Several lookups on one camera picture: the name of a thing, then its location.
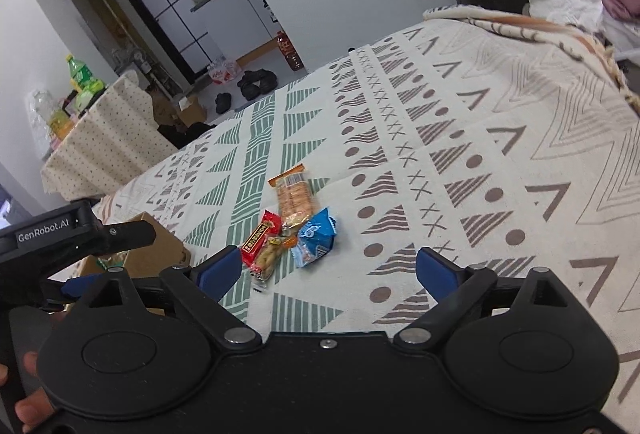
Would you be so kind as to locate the clear bottle yellow liquid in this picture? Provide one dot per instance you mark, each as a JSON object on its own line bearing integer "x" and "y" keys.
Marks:
{"x": 52, "y": 114}

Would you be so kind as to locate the open brown cardboard box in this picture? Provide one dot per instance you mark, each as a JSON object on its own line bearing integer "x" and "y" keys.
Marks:
{"x": 167, "y": 250}

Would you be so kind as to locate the blue snack packet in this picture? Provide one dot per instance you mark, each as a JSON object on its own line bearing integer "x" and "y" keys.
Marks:
{"x": 314, "y": 239}

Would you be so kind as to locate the green soda bottle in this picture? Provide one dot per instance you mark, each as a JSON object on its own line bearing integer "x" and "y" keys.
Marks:
{"x": 82, "y": 77}

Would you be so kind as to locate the white crumpled clothes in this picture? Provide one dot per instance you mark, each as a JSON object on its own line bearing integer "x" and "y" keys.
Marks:
{"x": 593, "y": 16}

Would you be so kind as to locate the small cardboard box on floor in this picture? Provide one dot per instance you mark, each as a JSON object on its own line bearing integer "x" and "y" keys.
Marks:
{"x": 191, "y": 111}

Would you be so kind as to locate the green tissue pack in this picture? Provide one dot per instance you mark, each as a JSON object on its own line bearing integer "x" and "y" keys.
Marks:
{"x": 87, "y": 95}

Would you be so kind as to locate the green clear bread snack pack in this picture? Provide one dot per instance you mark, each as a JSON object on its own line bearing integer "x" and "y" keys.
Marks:
{"x": 112, "y": 261}

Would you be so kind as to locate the orange cracker snack pack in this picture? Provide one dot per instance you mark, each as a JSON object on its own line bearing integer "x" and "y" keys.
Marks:
{"x": 294, "y": 198}

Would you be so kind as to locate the red peanut snack packet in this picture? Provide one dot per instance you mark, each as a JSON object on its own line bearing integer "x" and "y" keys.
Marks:
{"x": 263, "y": 248}

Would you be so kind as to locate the person's left hand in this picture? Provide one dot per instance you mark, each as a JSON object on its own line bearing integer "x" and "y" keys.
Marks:
{"x": 36, "y": 407}

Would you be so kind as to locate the single black slipper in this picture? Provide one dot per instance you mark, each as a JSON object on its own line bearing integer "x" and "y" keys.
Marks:
{"x": 223, "y": 102}

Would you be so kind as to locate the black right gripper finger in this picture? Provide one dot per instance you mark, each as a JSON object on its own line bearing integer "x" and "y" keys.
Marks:
{"x": 127, "y": 236}

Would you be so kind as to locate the black slippers pile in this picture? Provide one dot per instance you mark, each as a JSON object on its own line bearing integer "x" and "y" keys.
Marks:
{"x": 256, "y": 83}

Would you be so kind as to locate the patterned white green bedspread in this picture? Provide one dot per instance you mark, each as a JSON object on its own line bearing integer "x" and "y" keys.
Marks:
{"x": 492, "y": 144}

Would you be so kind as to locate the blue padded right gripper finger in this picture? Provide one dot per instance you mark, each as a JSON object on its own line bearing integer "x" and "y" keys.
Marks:
{"x": 197, "y": 292}
{"x": 459, "y": 293}

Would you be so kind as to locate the white kitchen cabinet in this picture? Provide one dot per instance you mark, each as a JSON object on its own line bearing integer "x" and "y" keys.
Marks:
{"x": 238, "y": 27}

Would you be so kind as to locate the red bottle on floor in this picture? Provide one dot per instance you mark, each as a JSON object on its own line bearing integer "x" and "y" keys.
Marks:
{"x": 289, "y": 52}

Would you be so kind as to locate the round table dotted tablecloth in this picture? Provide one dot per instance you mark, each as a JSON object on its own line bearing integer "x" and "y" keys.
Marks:
{"x": 114, "y": 142}

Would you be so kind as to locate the pink white plastic bag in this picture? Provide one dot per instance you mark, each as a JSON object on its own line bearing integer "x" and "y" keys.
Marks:
{"x": 223, "y": 71}

